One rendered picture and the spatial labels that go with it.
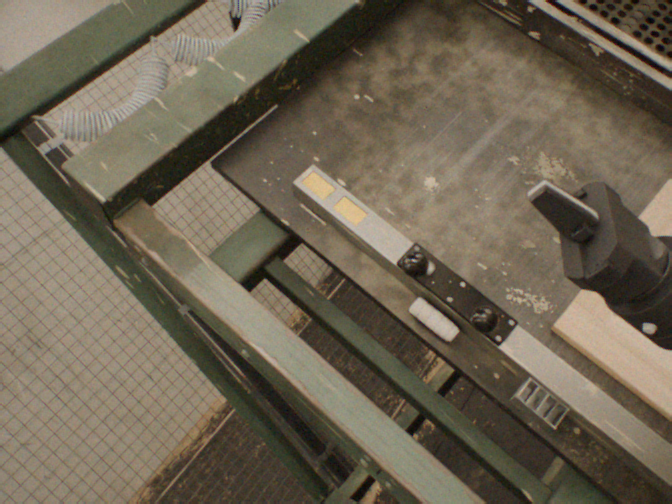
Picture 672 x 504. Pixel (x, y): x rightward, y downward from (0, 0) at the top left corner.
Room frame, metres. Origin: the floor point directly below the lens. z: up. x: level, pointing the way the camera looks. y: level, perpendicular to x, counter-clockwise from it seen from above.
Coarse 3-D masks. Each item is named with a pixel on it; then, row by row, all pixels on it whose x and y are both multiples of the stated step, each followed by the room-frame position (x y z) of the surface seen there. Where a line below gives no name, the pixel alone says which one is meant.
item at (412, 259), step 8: (408, 256) 0.84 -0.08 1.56; (416, 256) 0.84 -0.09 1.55; (424, 256) 0.84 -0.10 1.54; (408, 264) 0.84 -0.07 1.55; (416, 264) 0.83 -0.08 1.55; (424, 264) 0.83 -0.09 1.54; (432, 264) 0.93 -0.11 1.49; (408, 272) 0.84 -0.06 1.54; (416, 272) 0.83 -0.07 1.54; (424, 272) 0.84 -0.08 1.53; (432, 272) 0.93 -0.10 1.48
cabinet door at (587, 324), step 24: (648, 216) 0.99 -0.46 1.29; (576, 312) 0.90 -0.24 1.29; (600, 312) 0.90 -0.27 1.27; (576, 336) 0.88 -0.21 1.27; (600, 336) 0.88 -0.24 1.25; (624, 336) 0.87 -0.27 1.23; (600, 360) 0.85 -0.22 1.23; (624, 360) 0.85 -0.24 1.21; (648, 360) 0.85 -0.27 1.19; (624, 384) 0.84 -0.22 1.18; (648, 384) 0.82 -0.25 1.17
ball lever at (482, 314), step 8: (472, 312) 0.80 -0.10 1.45; (480, 312) 0.78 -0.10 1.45; (488, 312) 0.78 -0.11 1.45; (496, 312) 0.78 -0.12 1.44; (472, 320) 0.79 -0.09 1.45; (480, 320) 0.78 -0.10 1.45; (488, 320) 0.77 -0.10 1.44; (496, 320) 0.78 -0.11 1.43; (480, 328) 0.78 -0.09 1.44; (488, 328) 0.77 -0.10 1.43; (496, 328) 0.78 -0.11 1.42
